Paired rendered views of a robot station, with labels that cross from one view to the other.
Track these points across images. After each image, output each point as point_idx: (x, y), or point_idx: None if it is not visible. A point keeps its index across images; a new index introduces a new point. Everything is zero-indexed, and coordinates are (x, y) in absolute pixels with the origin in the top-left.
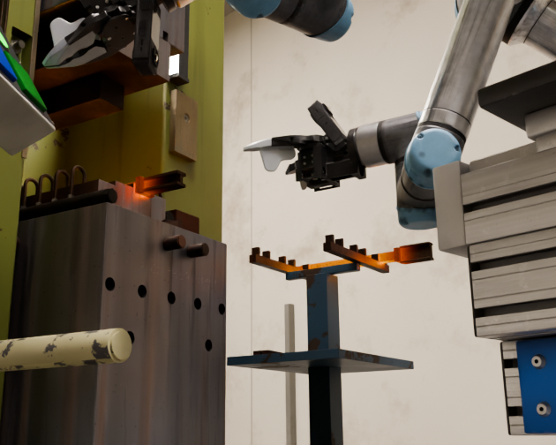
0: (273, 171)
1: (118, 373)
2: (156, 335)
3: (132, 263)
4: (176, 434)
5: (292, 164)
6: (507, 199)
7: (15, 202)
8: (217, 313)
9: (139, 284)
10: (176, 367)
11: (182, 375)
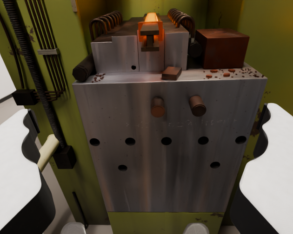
0: (43, 233)
1: (116, 184)
2: (150, 164)
3: (115, 125)
4: (173, 205)
5: (266, 117)
6: None
7: (80, 49)
8: (232, 143)
9: (126, 138)
10: (173, 178)
11: (180, 182)
